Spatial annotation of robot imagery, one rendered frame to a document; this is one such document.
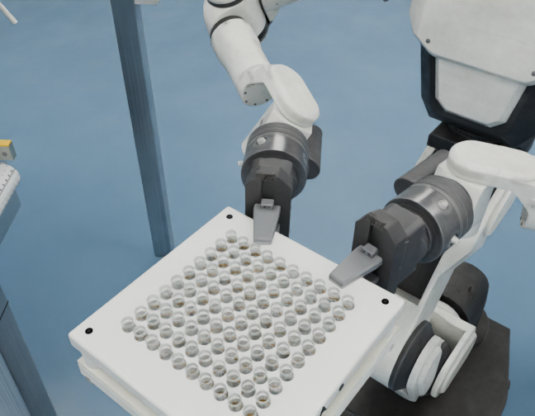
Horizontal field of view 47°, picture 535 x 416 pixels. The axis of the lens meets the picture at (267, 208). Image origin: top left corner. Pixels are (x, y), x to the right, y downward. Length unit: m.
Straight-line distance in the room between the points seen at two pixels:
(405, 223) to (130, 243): 1.61
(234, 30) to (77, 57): 2.48
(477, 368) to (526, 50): 0.98
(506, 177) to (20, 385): 0.74
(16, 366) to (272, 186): 0.48
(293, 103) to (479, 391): 1.03
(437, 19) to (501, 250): 1.42
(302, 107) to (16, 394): 0.60
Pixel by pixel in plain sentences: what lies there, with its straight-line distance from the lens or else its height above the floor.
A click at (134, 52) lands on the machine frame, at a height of 0.77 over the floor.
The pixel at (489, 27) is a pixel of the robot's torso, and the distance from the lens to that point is 0.95.
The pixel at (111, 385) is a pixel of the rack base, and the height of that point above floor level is 0.98.
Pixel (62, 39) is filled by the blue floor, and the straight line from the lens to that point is 3.65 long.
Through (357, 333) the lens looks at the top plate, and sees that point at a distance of 0.62.
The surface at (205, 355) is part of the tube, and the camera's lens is 0.60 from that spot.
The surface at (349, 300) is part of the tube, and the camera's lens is 0.64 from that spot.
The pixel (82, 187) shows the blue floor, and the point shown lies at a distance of 2.49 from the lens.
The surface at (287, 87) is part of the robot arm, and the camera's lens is 0.88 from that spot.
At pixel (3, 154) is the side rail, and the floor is 0.90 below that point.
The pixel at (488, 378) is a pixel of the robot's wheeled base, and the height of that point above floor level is 0.17.
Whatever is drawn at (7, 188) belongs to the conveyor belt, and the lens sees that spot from 1.10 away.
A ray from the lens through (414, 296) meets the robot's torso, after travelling 1.17.
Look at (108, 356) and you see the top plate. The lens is 0.62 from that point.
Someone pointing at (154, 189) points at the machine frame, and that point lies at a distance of 1.94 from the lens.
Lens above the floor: 1.52
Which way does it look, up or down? 41 degrees down
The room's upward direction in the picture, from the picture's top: straight up
